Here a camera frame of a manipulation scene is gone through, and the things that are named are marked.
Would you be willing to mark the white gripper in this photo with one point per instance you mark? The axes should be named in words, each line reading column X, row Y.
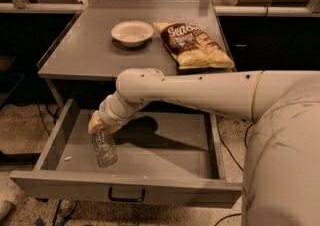
column 107, row 115

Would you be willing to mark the clear plastic water bottle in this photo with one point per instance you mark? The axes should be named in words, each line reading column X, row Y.
column 105, row 148

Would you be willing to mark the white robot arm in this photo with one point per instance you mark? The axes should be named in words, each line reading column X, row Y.
column 281, row 179

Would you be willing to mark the grey cabinet with top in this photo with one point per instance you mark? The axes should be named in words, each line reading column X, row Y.
column 89, row 52

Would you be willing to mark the open grey top drawer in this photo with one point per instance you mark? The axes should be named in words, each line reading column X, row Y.
column 174, row 155

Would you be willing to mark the white paper bowl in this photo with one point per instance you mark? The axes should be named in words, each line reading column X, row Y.
column 132, row 33

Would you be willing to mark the brown yellow chip bag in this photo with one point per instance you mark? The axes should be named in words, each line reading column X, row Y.
column 191, row 47

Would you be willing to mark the white shoe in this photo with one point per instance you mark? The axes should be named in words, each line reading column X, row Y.
column 5, row 209

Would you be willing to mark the black drawer handle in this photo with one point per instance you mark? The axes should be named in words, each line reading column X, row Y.
column 126, row 194

